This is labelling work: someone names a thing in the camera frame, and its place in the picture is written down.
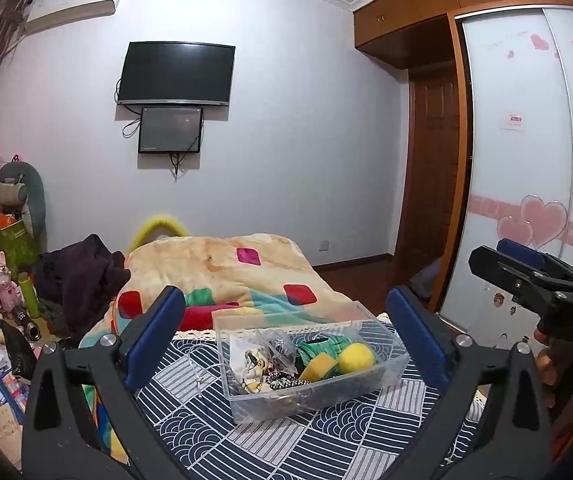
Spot black studded hat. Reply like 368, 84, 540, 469
256, 330, 317, 396

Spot green cylinder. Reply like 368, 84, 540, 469
18, 272, 41, 318

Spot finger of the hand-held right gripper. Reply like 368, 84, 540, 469
469, 246, 573, 306
497, 238, 573, 286

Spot white wall air conditioner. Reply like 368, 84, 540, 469
24, 0, 126, 37

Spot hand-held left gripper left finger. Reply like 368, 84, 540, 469
21, 285, 187, 480

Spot small black wall monitor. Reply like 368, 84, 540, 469
138, 106, 204, 155

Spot brown wooden door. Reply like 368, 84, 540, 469
394, 62, 462, 306

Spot yellow fuzzy hoop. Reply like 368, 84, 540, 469
127, 214, 190, 251

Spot pink heart wall decal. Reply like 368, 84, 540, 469
469, 194, 573, 251

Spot yellow sponge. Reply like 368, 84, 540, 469
297, 352, 340, 383

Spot grey plush toy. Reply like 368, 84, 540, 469
0, 160, 47, 238

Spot pink rabbit plush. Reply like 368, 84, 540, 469
0, 252, 22, 313

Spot clear plastic box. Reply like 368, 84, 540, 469
211, 301, 411, 425

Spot dark purple clothing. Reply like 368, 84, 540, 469
31, 234, 132, 341

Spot black cylindrical flashlight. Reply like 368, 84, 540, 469
12, 305, 42, 342

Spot white cable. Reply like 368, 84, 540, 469
186, 355, 227, 401

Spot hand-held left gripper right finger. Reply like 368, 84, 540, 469
385, 285, 553, 480

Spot colourful patchwork blanket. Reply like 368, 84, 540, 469
79, 232, 367, 351

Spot green knitted cloth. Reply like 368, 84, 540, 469
294, 332, 350, 366

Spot blue patterned bedsheet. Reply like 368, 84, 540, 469
86, 312, 487, 480

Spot large black wall television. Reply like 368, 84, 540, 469
115, 41, 236, 107

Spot wooden overhead cabinet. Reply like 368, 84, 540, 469
353, 0, 573, 68

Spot yellow soft ball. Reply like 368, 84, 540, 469
337, 342, 377, 375

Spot white cloth pouch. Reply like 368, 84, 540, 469
229, 345, 277, 396

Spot hanging screen cables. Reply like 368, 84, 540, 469
121, 117, 190, 181

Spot green cardboard box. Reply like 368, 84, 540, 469
0, 217, 40, 281

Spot white sliding wardrobe door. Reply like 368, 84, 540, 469
439, 7, 573, 341

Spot person's right hand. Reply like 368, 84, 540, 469
534, 328, 561, 409

